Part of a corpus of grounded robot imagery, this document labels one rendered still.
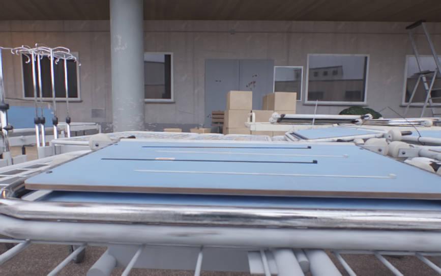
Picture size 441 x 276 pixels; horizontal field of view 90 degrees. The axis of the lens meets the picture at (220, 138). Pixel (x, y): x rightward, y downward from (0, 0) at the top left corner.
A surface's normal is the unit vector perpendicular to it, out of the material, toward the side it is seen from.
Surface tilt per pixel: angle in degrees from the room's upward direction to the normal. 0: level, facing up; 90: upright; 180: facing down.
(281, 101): 90
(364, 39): 90
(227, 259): 90
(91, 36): 90
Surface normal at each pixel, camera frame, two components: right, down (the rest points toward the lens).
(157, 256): -0.03, 0.10
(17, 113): 0.98, 0.04
